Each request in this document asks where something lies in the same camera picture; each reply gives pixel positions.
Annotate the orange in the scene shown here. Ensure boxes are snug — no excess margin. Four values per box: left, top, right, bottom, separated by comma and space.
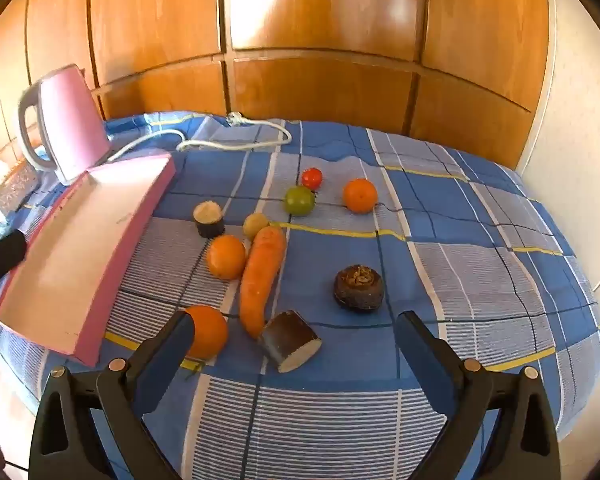
206, 234, 247, 281
185, 304, 228, 361

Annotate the small dark radish piece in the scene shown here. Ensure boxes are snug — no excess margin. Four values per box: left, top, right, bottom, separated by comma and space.
193, 200, 225, 238

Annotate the dark round radish top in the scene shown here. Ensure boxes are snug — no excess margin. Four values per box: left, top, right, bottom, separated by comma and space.
332, 264, 385, 313

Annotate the dark cylindrical radish piece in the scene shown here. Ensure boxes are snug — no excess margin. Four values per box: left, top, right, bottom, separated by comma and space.
258, 310, 323, 374

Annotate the small yellow fruit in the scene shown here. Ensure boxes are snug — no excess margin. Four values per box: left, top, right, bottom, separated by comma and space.
242, 212, 270, 240

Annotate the orange carrot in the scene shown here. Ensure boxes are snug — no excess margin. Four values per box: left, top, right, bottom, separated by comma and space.
239, 226, 286, 339

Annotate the orange tangerine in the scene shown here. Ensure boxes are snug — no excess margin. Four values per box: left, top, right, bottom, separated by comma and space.
342, 179, 378, 214

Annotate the green tomato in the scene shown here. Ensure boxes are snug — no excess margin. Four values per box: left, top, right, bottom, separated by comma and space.
284, 185, 315, 217

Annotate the red tomato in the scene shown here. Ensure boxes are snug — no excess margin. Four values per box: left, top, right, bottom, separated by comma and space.
301, 167, 323, 192

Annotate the silver ornate tissue box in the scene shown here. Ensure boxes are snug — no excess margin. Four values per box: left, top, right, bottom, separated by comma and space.
0, 160, 40, 217

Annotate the pink rimmed tray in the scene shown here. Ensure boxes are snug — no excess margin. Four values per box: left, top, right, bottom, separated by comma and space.
0, 151, 175, 366

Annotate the pink electric kettle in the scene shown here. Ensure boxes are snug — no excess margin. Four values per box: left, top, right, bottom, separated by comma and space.
17, 64, 111, 185

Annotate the blue plaid tablecloth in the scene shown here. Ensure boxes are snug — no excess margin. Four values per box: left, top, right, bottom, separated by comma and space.
0, 112, 600, 479

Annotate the white power cord with plug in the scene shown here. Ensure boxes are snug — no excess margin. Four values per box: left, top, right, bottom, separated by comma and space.
107, 110, 294, 163

